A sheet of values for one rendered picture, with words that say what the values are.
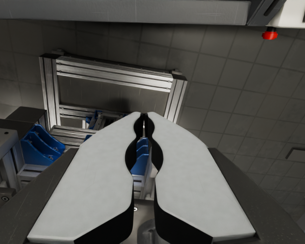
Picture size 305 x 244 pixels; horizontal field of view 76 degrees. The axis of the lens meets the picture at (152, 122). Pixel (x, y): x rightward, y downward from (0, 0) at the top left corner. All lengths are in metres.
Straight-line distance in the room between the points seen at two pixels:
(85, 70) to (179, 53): 0.62
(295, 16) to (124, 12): 0.29
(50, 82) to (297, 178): 2.38
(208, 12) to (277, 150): 1.82
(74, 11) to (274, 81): 1.50
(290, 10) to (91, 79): 1.01
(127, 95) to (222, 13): 0.92
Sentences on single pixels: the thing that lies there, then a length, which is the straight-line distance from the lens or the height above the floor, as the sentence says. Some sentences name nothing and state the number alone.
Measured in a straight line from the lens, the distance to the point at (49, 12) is 0.43.
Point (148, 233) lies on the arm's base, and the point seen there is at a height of 1.06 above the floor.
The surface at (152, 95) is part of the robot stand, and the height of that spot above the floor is 0.21.
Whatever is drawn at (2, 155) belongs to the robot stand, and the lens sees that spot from 0.60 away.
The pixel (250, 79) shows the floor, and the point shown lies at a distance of 1.62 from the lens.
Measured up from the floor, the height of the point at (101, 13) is 0.95.
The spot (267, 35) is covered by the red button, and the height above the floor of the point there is 0.81.
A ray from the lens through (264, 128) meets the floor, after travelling 1.89.
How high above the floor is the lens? 1.35
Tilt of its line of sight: 59 degrees down
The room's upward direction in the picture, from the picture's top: 176 degrees clockwise
